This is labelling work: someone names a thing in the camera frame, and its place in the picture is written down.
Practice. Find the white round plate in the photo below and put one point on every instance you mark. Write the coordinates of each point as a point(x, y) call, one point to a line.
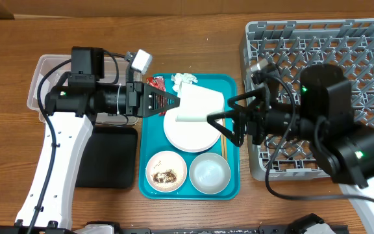
point(191, 137)

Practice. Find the small dish with food scraps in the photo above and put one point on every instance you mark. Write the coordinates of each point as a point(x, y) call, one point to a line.
point(166, 171)

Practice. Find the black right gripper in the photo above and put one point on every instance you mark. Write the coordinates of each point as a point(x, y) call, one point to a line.
point(253, 114)

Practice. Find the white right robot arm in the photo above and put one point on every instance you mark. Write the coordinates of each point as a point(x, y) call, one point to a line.
point(342, 147)

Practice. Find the crumpled white tissue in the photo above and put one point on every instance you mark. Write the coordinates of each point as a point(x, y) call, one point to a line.
point(180, 78)

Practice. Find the white cup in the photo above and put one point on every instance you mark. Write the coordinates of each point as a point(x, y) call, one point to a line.
point(197, 102)

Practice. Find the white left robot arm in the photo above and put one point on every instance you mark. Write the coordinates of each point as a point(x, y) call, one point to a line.
point(69, 97)

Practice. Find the grey dishwasher rack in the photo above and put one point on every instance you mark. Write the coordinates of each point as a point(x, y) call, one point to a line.
point(295, 45)

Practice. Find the black rectangular tray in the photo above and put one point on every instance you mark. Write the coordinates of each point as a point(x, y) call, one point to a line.
point(108, 159)

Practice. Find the teal plastic tray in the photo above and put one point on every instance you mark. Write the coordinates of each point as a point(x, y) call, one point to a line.
point(153, 140)

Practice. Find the right wooden chopstick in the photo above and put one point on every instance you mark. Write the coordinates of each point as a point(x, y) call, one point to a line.
point(224, 147)

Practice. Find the red snack wrapper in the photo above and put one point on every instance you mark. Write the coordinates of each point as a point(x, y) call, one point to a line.
point(158, 82)

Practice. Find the grey round bowl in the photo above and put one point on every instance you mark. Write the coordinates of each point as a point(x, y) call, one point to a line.
point(209, 173)

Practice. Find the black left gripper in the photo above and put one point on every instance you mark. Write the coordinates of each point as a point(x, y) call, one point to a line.
point(137, 104)

